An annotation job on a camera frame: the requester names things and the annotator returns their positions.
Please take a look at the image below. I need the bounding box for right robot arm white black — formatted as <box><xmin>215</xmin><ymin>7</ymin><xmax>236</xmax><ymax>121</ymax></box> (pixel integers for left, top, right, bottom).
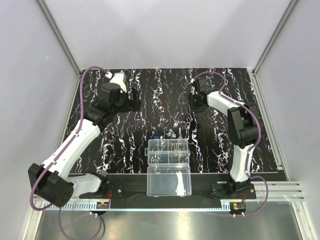
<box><xmin>188</xmin><ymin>78</ymin><xmax>262</xmax><ymax>194</ymax></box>

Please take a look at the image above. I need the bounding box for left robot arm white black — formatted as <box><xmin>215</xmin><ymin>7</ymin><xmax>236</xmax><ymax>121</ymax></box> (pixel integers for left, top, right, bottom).
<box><xmin>28</xmin><ymin>82</ymin><xmax>141</xmax><ymax>210</ymax></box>

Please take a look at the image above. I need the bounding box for black marbled table mat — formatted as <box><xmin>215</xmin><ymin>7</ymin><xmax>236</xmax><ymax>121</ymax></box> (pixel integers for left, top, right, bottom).
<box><xmin>70</xmin><ymin>68</ymin><xmax>279</xmax><ymax>174</ymax></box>

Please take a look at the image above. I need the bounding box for clear plastic organizer box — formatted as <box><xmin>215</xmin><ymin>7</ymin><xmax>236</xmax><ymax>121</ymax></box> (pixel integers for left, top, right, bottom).
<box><xmin>146</xmin><ymin>138</ymin><xmax>192</xmax><ymax>197</ymax></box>

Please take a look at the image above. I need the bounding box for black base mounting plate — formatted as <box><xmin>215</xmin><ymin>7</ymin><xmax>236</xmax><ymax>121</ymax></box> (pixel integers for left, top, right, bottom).
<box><xmin>64</xmin><ymin>172</ymin><xmax>257</xmax><ymax>210</ymax></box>

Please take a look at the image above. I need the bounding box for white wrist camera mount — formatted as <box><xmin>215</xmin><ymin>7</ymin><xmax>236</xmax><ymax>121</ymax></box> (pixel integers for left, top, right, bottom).
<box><xmin>110</xmin><ymin>72</ymin><xmax>127</xmax><ymax>93</ymax></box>

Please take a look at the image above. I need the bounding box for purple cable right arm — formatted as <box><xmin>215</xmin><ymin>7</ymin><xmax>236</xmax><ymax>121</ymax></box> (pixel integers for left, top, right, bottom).
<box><xmin>191</xmin><ymin>71</ymin><xmax>270</xmax><ymax>217</ymax></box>

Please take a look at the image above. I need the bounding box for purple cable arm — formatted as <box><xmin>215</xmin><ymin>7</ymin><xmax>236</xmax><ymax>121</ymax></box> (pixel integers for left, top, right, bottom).
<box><xmin>29</xmin><ymin>66</ymin><xmax>112</xmax><ymax>238</ymax></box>
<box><xmin>191</xmin><ymin>71</ymin><xmax>270</xmax><ymax>217</ymax></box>

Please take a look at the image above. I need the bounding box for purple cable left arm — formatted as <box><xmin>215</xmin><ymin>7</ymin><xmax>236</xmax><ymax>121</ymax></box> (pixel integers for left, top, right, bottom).
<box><xmin>29</xmin><ymin>66</ymin><xmax>112</xmax><ymax>238</ymax></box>

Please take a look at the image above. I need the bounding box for right aluminium frame post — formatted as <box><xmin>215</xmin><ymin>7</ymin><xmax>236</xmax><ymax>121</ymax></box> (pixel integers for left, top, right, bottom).
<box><xmin>252</xmin><ymin>0</ymin><xmax>301</xmax><ymax>75</ymax></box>

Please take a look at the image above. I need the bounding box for aluminium frame post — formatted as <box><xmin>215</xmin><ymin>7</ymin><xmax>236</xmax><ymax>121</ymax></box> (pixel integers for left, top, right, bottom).
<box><xmin>252</xmin><ymin>0</ymin><xmax>301</xmax><ymax>75</ymax></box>
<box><xmin>36</xmin><ymin>0</ymin><xmax>81</xmax><ymax>73</ymax></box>

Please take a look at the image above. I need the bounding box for white slotted cable duct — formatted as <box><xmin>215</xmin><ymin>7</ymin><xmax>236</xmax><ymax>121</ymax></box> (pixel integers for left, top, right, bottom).
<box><xmin>62</xmin><ymin>201</ymin><xmax>231</xmax><ymax>212</ymax></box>

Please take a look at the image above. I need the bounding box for aluminium rail right side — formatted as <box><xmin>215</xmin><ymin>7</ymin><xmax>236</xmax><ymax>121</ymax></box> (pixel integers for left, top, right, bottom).
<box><xmin>217</xmin><ymin>181</ymin><xmax>306</xmax><ymax>202</ymax></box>

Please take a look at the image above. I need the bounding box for left aluminium frame post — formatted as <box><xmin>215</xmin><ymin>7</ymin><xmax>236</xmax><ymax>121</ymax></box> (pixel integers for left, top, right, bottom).
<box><xmin>36</xmin><ymin>0</ymin><xmax>81</xmax><ymax>73</ymax></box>

